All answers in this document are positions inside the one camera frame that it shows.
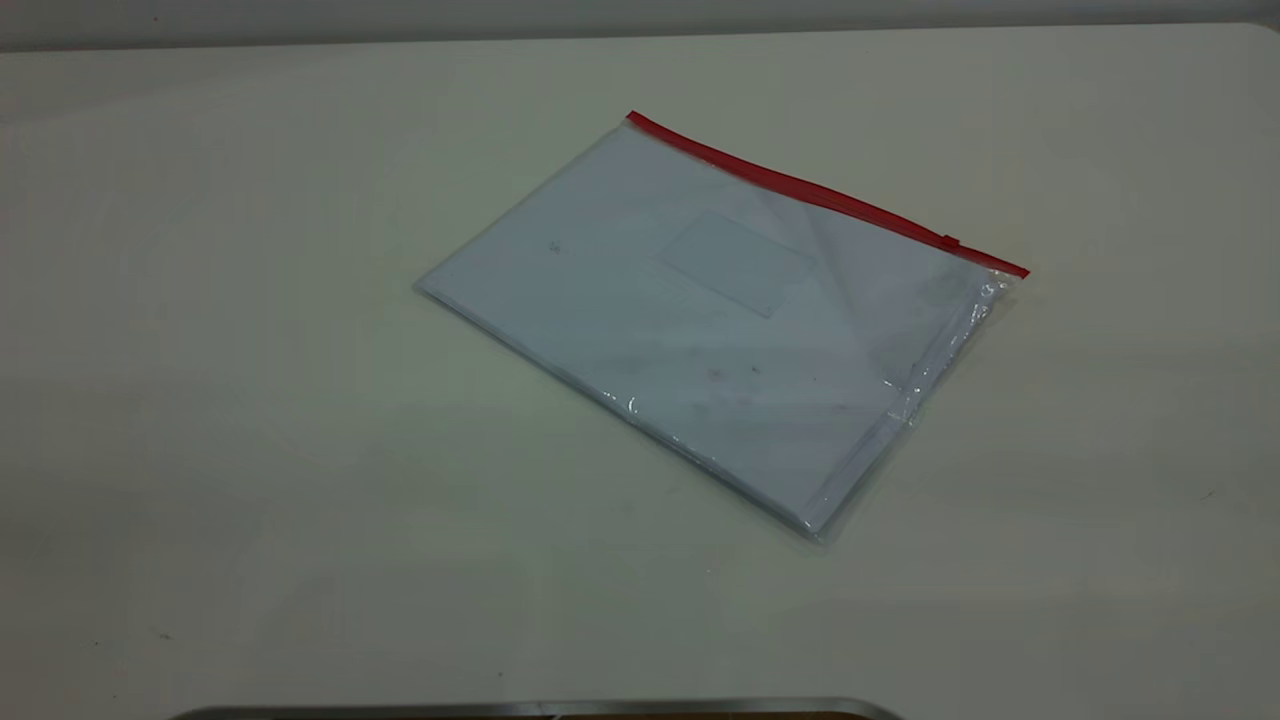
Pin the metal frame edge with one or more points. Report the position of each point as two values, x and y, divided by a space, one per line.
540 710

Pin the clear plastic zipper bag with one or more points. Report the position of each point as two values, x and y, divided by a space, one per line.
700 330

